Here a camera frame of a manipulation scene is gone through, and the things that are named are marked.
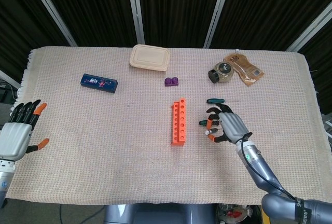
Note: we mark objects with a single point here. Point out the orange tool holder rack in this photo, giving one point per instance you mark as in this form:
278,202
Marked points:
179,130

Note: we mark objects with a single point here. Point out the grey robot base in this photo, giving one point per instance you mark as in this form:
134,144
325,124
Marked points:
155,215

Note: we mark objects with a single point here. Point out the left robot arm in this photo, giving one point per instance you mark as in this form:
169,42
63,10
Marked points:
5,177

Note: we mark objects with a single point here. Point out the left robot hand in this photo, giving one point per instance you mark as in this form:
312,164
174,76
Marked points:
15,138

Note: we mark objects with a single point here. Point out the dark blue printed box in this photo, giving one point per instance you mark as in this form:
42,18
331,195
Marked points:
98,82

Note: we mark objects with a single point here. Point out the brown paper pouch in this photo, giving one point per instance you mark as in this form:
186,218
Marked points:
249,71

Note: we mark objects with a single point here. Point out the glass jar black lid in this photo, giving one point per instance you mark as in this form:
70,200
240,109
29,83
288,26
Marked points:
223,72

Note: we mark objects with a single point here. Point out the beige woven table cloth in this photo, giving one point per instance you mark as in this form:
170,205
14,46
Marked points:
103,143

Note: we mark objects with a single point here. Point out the small green screwdriver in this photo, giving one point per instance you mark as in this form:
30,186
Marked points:
215,101

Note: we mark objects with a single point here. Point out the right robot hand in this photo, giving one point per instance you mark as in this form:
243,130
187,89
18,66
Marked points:
233,126

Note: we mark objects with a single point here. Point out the dark pleated curtain panel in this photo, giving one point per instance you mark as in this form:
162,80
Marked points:
324,60
15,27
179,8
98,8
267,8

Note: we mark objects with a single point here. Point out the white partition frame post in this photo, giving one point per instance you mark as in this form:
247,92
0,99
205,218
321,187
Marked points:
52,11
218,11
308,32
136,8

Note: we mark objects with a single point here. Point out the purple building block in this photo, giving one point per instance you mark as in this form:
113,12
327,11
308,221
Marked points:
171,82

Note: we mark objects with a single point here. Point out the large green black screwdriver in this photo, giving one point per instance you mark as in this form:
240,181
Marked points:
202,123

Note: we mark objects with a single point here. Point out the beige lidded container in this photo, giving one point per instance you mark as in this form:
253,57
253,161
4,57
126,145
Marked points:
150,57

